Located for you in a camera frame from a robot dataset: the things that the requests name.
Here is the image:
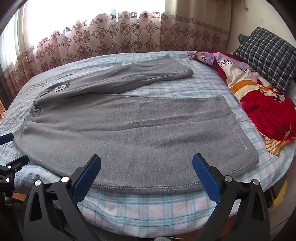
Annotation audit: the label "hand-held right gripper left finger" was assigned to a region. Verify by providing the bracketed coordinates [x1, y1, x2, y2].
[23, 154, 102, 241]

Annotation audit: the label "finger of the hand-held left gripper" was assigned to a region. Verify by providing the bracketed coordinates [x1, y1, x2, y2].
[0, 155, 29, 186]
[0, 133, 14, 145]

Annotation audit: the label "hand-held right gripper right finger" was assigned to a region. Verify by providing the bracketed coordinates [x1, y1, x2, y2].
[192, 153, 271, 241]

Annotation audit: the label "grey pants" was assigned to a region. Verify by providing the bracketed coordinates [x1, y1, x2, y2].
[13, 54, 259, 194]

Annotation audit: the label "plaid sheeted bed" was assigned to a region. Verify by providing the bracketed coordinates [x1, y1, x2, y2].
[0, 50, 296, 235]

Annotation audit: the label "yellow object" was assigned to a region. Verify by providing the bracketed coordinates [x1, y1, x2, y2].
[273, 180, 288, 209]

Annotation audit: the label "red floral blanket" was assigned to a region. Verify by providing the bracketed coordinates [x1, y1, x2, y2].
[187, 50, 296, 156]

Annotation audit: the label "dark plaid pillow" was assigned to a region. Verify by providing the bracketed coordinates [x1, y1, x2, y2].
[233, 27, 296, 94]

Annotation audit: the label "patterned pink curtain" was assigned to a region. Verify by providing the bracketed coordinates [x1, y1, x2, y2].
[0, 0, 232, 112]

